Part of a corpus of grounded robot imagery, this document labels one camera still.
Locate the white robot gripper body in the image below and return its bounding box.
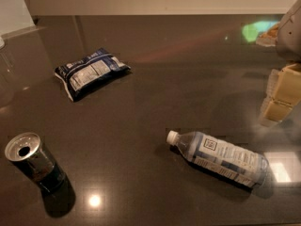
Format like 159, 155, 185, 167
276, 0, 301, 62

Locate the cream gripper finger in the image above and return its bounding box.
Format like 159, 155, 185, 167
259, 97, 292, 126
266, 63, 301, 105

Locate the blue plastic water bottle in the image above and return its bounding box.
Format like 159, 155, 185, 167
166, 131, 268, 188

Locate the blue chip bag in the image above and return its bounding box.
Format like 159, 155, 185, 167
55, 48, 131, 102

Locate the dark open soda can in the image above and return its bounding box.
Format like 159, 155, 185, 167
5, 132, 66, 193

